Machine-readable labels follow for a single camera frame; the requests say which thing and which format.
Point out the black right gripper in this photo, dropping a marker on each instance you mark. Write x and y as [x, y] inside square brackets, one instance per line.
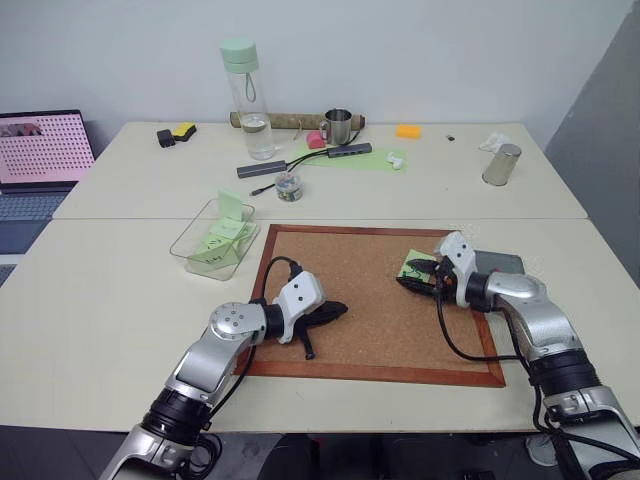
[445, 282]

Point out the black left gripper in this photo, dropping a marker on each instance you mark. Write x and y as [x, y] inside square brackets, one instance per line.
[324, 312]

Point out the green sticky note with drawing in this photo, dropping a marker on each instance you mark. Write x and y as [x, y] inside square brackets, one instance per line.
[413, 253]

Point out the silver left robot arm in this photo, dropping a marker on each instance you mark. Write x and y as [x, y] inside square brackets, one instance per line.
[225, 325]

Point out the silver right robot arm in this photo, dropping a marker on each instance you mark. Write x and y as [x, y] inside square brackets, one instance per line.
[550, 325]

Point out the green note with scribbles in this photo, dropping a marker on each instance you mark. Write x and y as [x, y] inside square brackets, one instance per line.
[212, 250]

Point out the green note with smile drawing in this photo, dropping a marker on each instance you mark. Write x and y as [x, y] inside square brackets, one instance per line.
[227, 230]

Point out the blank green sticky note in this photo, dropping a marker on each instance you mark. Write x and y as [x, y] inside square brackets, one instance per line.
[231, 205]

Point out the clear plastic box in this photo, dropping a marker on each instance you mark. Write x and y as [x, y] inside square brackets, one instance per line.
[192, 232]

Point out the small black box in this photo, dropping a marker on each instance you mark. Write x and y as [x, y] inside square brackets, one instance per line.
[166, 138]

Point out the wood framed cork board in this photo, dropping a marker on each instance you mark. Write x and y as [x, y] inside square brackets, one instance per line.
[370, 300]

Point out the grey tablet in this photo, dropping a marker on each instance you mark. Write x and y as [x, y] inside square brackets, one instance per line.
[500, 261]

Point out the small white plastic piece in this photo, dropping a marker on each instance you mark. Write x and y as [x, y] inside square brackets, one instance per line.
[395, 160]

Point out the light green paper sheet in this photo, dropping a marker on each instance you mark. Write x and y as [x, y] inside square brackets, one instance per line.
[360, 161]

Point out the steel cup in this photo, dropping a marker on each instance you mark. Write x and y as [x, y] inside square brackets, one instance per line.
[501, 167]

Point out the grey usb hub with ports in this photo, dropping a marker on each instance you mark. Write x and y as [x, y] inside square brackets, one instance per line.
[350, 149]

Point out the orange yellow sponge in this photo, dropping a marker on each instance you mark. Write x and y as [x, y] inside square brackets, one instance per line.
[409, 131]

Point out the crumpled white tissue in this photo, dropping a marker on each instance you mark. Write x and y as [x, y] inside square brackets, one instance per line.
[492, 141]

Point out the long grey usb hub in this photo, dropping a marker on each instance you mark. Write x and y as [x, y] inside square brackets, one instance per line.
[260, 169]

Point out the pink eraser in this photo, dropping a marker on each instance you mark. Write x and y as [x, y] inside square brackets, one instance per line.
[315, 140]

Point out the brown cardboard tube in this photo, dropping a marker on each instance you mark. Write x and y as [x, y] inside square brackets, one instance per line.
[290, 120]

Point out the grey round object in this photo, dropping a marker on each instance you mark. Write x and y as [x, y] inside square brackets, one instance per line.
[540, 450]

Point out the clear bottle with green lid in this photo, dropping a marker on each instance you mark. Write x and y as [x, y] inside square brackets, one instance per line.
[247, 100]

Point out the yellow and black eraser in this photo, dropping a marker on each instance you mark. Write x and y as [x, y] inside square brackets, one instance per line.
[184, 131]

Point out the laptop with pink screen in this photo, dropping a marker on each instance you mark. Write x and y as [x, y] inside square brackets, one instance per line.
[40, 150]

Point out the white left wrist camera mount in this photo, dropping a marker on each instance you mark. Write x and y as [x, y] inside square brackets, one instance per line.
[300, 300]

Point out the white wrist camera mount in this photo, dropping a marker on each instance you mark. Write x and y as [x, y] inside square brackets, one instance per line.
[457, 255]
[300, 300]

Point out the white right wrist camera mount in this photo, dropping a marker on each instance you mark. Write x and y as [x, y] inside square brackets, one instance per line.
[457, 255]

